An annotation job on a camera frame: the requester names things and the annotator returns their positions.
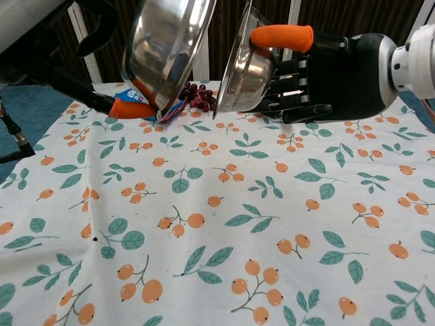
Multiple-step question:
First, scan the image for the white frame post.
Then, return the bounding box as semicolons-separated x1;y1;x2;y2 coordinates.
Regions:
404;0;435;47
281;0;304;62
66;5;104;84
192;20;210;82

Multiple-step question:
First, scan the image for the floral fruit print tablecloth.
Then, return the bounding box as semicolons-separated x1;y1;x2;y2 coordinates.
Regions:
0;78;435;326

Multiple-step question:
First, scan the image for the stainless steel bowl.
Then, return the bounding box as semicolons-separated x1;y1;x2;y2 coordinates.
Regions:
212;0;281;120
122;0;218;120

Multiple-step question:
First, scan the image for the blue snack bag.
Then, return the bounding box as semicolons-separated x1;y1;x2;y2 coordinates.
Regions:
115;87;187;124

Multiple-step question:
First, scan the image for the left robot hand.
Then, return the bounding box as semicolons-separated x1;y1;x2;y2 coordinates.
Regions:
0;0;160;120

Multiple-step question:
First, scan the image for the dark red grape bunch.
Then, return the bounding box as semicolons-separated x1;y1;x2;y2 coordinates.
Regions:
179;81;218;112

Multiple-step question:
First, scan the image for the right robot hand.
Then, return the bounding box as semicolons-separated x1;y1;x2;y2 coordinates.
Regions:
249;24;400;125

